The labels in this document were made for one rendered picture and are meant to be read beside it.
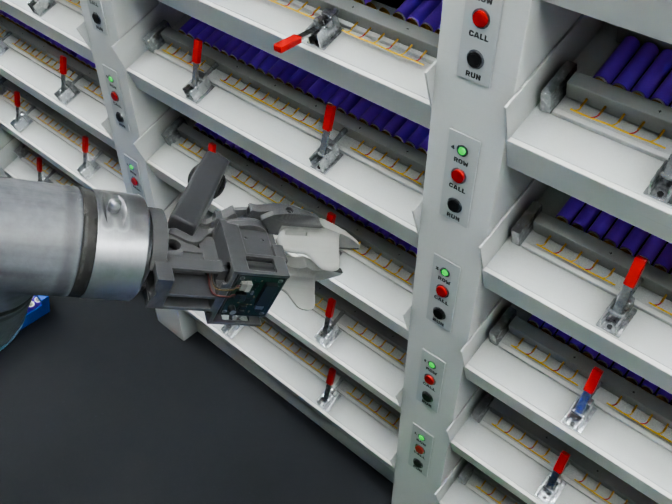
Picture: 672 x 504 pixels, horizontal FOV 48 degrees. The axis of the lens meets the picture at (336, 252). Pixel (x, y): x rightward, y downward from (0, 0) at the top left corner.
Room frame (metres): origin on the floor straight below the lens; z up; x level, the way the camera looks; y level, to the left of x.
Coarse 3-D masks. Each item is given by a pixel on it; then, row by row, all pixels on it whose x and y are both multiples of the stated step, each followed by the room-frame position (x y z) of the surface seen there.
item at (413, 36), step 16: (272, 0) 0.91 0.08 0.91; (304, 0) 0.90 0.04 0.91; (320, 0) 0.87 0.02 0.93; (336, 0) 0.87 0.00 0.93; (352, 0) 0.86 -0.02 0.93; (352, 16) 0.84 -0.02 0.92; (368, 16) 0.83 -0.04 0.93; (384, 16) 0.82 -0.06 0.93; (384, 32) 0.81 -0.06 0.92; (400, 32) 0.79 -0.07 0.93; (416, 32) 0.79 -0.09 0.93; (432, 32) 0.78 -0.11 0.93; (384, 48) 0.79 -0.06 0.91; (416, 48) 0.78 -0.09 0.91; (432, 48) 0.76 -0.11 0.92
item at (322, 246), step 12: (288, 228) 0.52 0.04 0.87; (300, 228) 0.52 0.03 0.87; (312, 228) 0.52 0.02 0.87; (324, 228) 0.53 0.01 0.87; (336, 228) 0.54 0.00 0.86; (276, 240) 0.51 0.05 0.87; (288, 240) 0.51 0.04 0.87; (300, 240) 0.51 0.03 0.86; (312, 240) 0.51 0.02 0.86; (324, 240) 0.52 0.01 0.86; (336, 240) 0.52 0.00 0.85; (348, 240) 0.54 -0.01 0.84; (288, 252) 0.50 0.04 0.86; (300, 252) 0.50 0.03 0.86; (312, 252) 0.50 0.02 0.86; (324, 252) 0.50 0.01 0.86; (336, 252) 0.51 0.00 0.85; (324, 264) 0.49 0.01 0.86; (336, 264) 0.49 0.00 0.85
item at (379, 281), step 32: (160, 128) 1.14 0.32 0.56; (192, 128) 1.13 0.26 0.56; (160, 160) 1.10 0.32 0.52; (192, 160) 1.09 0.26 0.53; (256, 160) 1.05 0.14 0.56; (224, 192) 1.00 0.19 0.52; (256, 192) 0.99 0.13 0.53; (288, 192) 0.96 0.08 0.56; (352, 224) 0.87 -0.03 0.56; (352, 256) 0.84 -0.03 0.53; (384, 256) 0.82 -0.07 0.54; (416, 256) 0.82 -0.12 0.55; (352, 288) 0.78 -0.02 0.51; (384, 288) 0.78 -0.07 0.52; (384, 320) 0.74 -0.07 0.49
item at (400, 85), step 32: (160, 0) 1.04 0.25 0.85; (192, 0) 0.97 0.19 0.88; (224, 0) 0.95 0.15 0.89; (256, 0) 0.93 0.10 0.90; (256, 32) 0.89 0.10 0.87; (288, 32) 0.86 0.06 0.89; (352, 32) 0.84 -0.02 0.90; (320, 64) 0.82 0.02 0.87; (352, 64) 0.79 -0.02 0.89; (384, 64) 0.78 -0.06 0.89; (416, 64) 0.77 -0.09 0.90; (384, 96) 0.76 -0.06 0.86; (416, 96) 0.72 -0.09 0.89
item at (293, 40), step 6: (318, 24) 0.83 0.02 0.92; (306, 30) 0.82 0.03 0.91; (312, 30) 0.82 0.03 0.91; (318, 30) 0.83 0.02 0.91; (294, 36) 0.80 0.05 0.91; (300, 36) 0.80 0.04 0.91; (306, 36) 0.81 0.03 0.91; (282, 42) 0.79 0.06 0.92; (288, 42) 0.79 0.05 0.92; (294, 42) 0.79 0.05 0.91; (300, 42) 0.80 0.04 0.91; (276, 48) 0.78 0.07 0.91; (282, 48) 0.78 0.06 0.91; (288, 48) 0.79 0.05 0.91
